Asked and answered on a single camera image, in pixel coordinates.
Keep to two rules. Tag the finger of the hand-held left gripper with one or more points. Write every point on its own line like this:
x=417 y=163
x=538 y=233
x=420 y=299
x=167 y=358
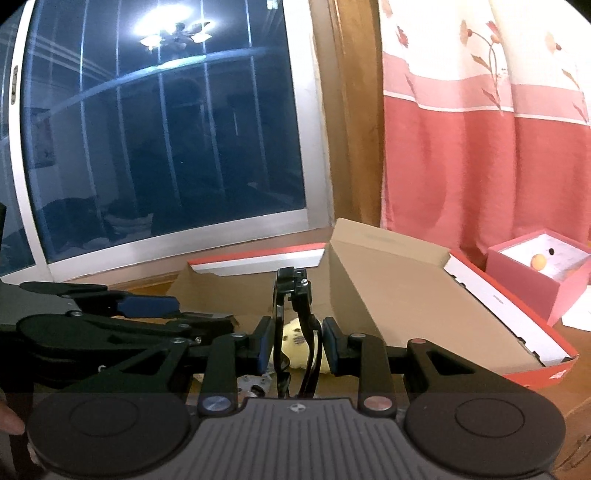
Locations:
x=69 y=337
x=147 y=305

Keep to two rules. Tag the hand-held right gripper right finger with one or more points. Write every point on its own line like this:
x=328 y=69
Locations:
x=330 y=345

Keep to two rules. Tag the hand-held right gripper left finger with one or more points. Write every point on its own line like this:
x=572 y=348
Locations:
x=264 y=346

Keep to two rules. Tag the yellow shuttlecock white cork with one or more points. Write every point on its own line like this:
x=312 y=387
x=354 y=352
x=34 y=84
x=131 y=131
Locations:
x=295 y=341

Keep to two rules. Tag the black eyeglasses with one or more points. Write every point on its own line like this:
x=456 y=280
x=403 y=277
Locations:
x=295 y=281

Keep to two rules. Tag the red cardboard box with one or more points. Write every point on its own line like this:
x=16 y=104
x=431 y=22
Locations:
x=406 y=295

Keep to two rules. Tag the wooden desktop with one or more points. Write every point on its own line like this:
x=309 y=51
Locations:
x=582 y=383

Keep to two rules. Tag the person's left hand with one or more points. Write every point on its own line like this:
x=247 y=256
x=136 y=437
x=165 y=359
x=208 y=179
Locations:
x=10 y=422

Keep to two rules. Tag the sliding glass window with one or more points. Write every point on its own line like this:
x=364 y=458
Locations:
x=161 y=138

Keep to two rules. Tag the pink box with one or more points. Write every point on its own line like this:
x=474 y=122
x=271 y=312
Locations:
x=521 y=277

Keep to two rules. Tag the orange ball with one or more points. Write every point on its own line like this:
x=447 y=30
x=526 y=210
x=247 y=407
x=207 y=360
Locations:
x=538 y=261

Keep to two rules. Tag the red and white curtain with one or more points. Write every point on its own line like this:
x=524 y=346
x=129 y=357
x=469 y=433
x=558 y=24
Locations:
x=461 y=161

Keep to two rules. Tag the white paper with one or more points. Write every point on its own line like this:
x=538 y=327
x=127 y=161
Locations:
x=579 y=318

